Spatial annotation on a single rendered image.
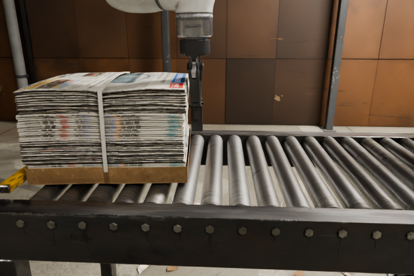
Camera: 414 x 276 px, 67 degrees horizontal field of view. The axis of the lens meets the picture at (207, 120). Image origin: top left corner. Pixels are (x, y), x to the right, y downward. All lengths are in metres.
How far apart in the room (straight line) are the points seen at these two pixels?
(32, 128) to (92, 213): 0.24
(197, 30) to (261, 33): 2.98
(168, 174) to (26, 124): 0.34
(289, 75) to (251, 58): 0.49
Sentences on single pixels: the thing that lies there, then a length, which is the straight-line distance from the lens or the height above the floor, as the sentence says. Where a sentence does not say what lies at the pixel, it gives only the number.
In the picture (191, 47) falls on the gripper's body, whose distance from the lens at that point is 0.76.
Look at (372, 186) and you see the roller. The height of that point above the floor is 0.80.
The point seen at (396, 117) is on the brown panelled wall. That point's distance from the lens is 4.36.
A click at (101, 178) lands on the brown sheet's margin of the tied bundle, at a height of 0.82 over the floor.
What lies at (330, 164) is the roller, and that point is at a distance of 0.93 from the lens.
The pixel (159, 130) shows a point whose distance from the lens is 0.71.
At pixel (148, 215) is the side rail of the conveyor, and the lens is 0.66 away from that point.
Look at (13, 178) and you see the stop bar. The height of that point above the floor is 0.82.
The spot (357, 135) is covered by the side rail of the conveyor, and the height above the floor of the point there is 0.80.
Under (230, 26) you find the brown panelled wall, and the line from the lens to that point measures 3.69.
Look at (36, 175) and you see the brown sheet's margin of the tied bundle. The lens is 0.83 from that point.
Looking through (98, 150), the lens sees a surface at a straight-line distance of 0.75.
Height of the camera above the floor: 1.16
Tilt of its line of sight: 17 degrees down
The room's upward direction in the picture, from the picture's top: straight up
